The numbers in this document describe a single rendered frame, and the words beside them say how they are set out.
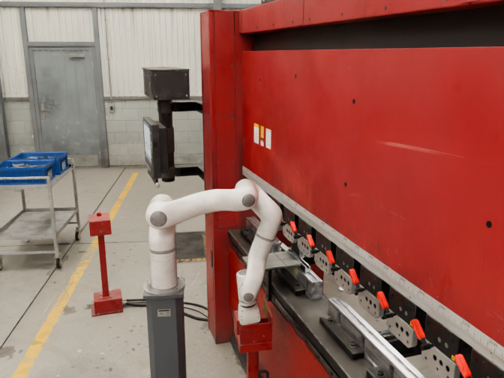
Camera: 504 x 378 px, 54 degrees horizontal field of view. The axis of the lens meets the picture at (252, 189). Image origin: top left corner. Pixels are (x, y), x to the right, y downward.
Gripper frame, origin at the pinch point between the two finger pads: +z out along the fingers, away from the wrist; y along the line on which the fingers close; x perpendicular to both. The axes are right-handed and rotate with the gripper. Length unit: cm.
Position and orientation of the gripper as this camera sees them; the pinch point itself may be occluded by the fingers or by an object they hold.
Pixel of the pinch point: (250, 331)
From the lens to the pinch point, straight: 250.5
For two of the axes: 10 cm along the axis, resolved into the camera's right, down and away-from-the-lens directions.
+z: 0.8, 9.6, 2.8
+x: 1.8, 2.6, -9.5
